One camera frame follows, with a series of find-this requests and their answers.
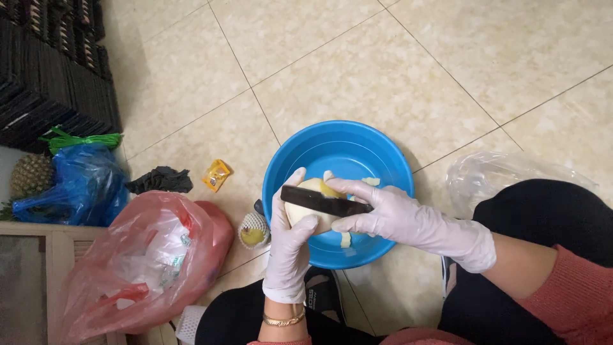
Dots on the person's right shoe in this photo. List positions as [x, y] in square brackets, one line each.
[448, 278]

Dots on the pineapple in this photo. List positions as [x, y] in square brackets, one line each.
[31, 175]

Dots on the person's left leg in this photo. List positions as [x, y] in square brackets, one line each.
[230, 316]

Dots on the wooden cabinet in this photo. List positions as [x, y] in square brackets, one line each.
[57, 249]

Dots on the clear plastic bag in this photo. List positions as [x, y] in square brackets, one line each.
[483, 177]

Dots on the stack of black trays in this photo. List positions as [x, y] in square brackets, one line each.
[43, 72]

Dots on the yellow snack wrapper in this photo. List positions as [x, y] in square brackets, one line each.
[216, 175]

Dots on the white foam fruit net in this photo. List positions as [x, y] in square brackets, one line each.
[190, 326]

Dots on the pale fruit peel piece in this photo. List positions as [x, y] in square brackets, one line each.
[370, 181]
[345, 239]

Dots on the small dark object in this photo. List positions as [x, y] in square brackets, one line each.
[258, 206]

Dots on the blue plastic bag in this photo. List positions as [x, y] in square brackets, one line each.
[86, 187]

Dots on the crumpled black plastic bag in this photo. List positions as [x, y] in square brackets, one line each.
[160, 180]

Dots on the person's leg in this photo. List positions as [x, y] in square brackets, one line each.
[541, 215]
[230, 316]

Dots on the person's black left shoe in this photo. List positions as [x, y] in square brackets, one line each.
[322, 292]

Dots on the person's right hand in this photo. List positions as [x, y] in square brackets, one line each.
[407, 220]

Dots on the crumpled white plastic wrappers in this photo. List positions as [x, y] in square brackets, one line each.
[158, 258]

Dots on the pale peeled fruit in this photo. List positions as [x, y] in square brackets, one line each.
[306, 218]

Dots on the black knife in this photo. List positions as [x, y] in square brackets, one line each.
[321, 201]

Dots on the red plastic bag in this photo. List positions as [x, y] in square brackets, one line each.
[96, 287]

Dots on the person's right leg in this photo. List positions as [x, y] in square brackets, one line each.
[541, 215]

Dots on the blue plastic basin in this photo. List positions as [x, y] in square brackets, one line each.
[345, 148]

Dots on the yellow fruit in foam net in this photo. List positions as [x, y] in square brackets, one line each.
[254, 232]

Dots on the pink knit sweater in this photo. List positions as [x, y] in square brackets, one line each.
[574, 297]

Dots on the person's left hand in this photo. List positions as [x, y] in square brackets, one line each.
[287, 254]

